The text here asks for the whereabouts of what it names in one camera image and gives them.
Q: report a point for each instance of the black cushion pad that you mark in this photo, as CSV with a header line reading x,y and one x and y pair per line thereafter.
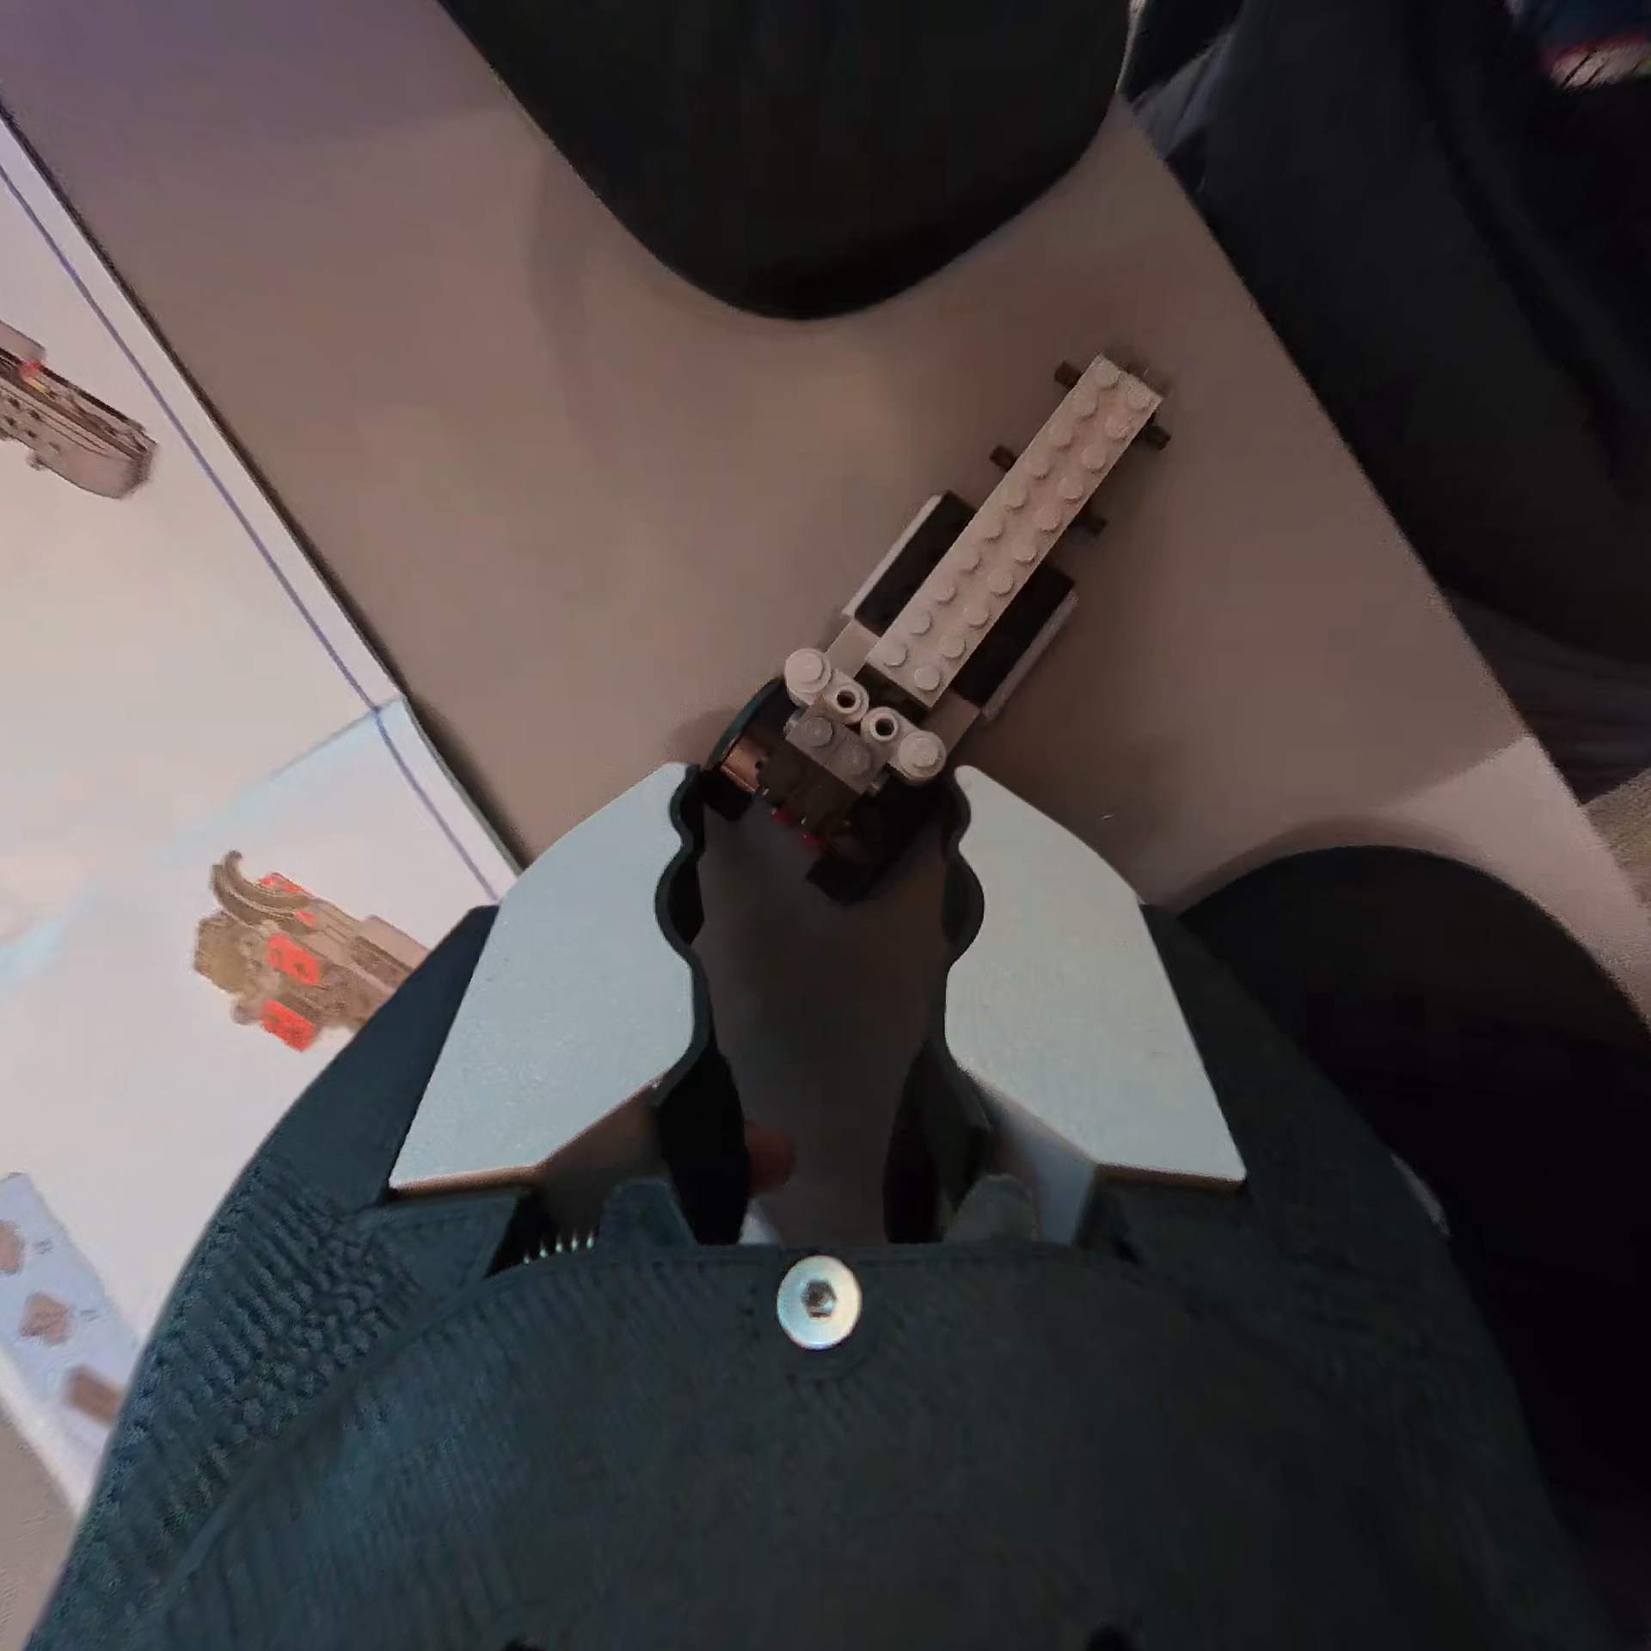
x,y
801,155

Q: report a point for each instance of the person's printed black shirt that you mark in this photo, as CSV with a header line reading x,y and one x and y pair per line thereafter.
x,y
1599,60

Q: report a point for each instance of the person's black pants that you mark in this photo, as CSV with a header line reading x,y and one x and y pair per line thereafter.
x,y
1419,324

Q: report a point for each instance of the grey black toy brick model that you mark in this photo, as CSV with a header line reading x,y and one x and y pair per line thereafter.
x,y
1006,543

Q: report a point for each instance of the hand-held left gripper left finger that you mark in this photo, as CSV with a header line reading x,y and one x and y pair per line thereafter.
x,y
554,1006

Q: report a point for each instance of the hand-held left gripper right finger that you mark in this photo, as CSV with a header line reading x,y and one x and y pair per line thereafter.
x,y
1085,1006

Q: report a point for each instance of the brick instruction booklet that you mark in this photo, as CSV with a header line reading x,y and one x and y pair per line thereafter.
x,y
194,723

